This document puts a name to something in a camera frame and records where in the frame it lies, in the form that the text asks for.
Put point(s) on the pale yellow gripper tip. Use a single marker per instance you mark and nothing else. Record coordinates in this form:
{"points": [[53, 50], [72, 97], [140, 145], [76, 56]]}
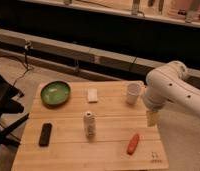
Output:
{"points": [[152, 118]]}

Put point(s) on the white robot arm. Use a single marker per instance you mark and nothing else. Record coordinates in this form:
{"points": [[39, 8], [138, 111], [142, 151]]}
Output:
{"points": [[167, 82]]}

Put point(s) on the white plastic bottle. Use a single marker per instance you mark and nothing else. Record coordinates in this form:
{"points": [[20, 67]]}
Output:
{"points": [[89, 124]]}

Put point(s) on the orange carrot toy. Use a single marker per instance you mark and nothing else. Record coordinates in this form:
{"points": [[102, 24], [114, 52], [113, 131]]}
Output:
{"points": [[133, 144]]}

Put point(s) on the white paper cup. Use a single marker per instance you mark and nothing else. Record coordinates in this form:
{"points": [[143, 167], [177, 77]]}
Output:
{"points": [[133, 92]]}

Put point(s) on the white sponge block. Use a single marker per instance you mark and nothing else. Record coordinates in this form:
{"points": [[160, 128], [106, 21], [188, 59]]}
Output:
{"points": [[92, 95]]}

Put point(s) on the green bowl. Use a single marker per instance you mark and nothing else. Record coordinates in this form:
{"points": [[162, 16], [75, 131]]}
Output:
{"points": [[55, 93]]}

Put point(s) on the black remote control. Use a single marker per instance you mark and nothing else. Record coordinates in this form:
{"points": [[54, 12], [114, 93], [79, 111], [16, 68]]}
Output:
{"points": [[45, 134]]}

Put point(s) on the black chair base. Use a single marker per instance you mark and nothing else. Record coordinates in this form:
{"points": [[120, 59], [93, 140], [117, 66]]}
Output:
{"points": [[9, 106]]}

